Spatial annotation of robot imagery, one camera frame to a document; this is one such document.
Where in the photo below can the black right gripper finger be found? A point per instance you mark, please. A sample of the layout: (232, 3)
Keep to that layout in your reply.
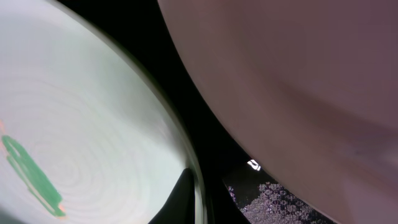
(180, 205)

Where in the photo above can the mint plate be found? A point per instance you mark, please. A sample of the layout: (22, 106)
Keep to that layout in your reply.
(86, 136)

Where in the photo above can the white plate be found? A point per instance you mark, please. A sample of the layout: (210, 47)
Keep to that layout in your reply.
(308, 88)

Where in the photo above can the black round tray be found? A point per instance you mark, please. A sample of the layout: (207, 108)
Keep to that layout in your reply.
(234, 192)

